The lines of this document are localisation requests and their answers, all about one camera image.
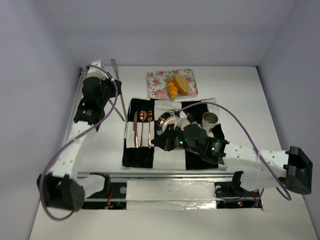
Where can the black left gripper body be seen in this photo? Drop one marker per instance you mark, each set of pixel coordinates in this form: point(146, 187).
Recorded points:
point(114, 85)

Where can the copper table knife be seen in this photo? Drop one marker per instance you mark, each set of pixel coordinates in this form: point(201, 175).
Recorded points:
point(135, 129)

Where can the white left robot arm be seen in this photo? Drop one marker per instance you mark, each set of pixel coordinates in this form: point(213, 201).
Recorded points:
point(59, 185)

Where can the white steel cup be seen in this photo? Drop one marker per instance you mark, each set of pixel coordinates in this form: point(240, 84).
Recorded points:
point(209, 121)

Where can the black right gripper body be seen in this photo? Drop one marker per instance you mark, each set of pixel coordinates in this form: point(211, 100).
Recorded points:
point(164, 139)

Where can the white foil covered block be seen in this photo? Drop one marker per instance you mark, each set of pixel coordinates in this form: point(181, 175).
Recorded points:
point(170, 194)

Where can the copper spoon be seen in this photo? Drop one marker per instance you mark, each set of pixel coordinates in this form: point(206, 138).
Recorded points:
point(143, 117)

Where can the aluminium frame rail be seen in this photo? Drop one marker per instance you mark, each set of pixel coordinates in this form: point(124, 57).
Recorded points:
point(68, 125)

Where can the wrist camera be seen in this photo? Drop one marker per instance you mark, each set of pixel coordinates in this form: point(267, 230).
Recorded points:
point(181, 117)
point(94, 69)

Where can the dark rimmed beige plate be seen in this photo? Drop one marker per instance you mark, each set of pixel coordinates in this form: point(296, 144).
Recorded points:
point(168, 118)

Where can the copper fork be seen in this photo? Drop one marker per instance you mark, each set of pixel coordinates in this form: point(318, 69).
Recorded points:
point(149, 119)

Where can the floral rectangular tray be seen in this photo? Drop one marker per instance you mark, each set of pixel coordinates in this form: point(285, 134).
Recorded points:
point(157, 80)

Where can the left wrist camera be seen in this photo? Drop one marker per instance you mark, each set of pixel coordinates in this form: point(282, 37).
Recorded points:
point(94, 69)

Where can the black white checkered cloth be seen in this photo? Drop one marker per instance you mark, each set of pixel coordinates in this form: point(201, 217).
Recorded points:
point(156, 158)

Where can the yellow bread slice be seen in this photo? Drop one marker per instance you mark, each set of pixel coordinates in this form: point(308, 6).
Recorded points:
point(181, 84)

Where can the orange striped croissant bread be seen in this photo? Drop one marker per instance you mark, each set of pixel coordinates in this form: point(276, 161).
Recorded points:
point(172, 89)

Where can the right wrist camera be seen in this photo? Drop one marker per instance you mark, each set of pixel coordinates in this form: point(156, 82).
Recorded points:
point(181, 117)

